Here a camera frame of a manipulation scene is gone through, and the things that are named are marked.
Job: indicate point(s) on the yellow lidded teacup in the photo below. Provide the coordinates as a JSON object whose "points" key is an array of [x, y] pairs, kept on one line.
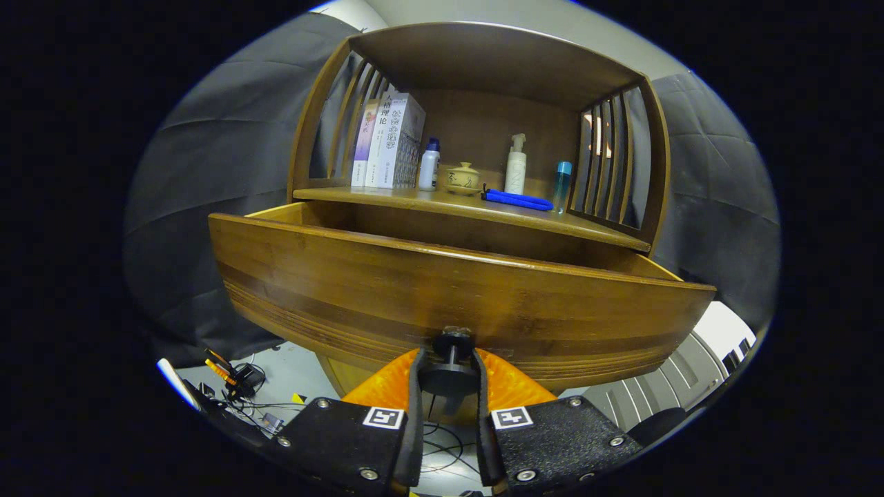
{"points": [[462, 179]]}

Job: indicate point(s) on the black device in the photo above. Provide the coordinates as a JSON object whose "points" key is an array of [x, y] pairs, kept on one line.
{"points": [[248, 377]]}

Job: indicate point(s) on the wooden countertop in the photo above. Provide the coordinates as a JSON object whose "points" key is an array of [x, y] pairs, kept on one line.
{"points": [[414, 200]]}

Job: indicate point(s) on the blue cloth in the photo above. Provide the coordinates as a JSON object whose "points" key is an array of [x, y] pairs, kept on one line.
{"points": [[518, 200]]}

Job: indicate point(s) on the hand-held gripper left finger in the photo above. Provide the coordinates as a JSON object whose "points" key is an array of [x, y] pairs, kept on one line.
{"points": [[345, 442]]}

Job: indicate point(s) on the white pump bottle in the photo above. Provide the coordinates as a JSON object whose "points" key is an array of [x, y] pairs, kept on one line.
{"points": [[515, 169]]}

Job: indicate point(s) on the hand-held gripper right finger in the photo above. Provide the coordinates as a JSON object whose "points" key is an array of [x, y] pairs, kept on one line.
{"points": [[552, 442]]}

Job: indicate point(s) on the teal transparent bottle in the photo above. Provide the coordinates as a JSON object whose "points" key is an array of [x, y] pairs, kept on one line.
{"points": [[562, 186]]}

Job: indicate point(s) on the white patterned book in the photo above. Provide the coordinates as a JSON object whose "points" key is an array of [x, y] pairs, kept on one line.
{"points": [[400, 145]]}

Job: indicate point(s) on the purple book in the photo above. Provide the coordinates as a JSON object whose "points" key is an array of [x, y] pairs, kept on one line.
{"points": [[364, 145]]}

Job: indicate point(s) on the white bottle blue cap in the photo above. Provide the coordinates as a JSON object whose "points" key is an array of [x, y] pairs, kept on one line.
{"points": [[429, 169]]}

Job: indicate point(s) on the wooden drawer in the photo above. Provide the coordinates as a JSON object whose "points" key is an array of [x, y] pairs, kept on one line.
{"points": [[414, 297]]}

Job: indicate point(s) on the black drawer knob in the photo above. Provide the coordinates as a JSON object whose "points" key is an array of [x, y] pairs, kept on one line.
{"points": [[449, 376]]}

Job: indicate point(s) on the white grey storage unit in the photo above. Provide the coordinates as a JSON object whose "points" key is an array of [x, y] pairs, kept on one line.
{"points": [[718, 324]]}

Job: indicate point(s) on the wooden cabinet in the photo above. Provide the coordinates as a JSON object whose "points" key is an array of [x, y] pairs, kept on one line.
{"points": [[483, 62]]}

